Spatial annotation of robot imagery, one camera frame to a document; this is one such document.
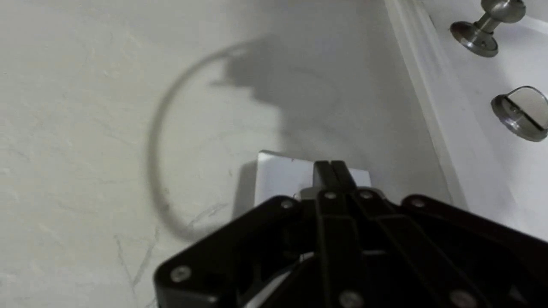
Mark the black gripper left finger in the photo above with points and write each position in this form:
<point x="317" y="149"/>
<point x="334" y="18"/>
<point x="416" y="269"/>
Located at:
<point x="257" y="257"/>

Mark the silver door knob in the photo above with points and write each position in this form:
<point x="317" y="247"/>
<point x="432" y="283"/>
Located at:
<point x="485" y="26"/>

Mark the white light switch plate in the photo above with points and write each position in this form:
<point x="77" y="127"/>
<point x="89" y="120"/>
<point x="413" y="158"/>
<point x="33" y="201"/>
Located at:
<point x="285" y="173"/>

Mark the white panelled door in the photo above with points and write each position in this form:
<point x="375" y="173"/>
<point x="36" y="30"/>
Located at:
<point x="514" y="74"/>

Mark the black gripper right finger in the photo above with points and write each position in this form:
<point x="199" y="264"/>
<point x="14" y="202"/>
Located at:
<point x="446" y="257"/>

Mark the white door frame trim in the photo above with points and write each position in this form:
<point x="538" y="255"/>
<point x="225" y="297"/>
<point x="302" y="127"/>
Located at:
<point x="434" y="103"/>

